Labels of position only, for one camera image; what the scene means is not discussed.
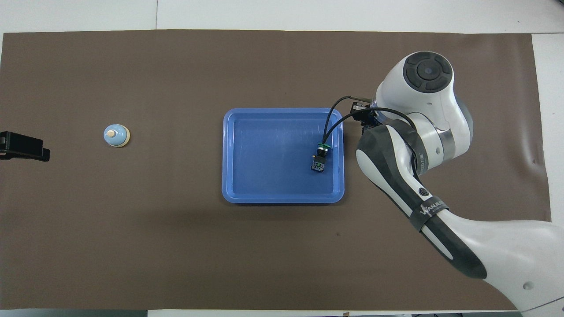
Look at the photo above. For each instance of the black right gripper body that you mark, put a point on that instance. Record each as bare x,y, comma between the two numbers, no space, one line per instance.
359,108

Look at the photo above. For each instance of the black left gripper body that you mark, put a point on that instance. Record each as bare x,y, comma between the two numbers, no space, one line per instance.
1,145

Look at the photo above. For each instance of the light blue service bell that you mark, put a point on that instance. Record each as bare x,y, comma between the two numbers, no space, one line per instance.
115,136

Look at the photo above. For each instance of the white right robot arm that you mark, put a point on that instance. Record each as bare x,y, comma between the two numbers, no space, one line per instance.
440,114

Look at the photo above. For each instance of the green push button switch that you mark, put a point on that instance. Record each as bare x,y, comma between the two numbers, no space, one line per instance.
318,164

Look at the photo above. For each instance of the brown table mat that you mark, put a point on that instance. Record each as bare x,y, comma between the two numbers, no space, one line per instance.
176,242

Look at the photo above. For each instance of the blue plastic tray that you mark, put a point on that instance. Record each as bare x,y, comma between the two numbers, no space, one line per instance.
273,154

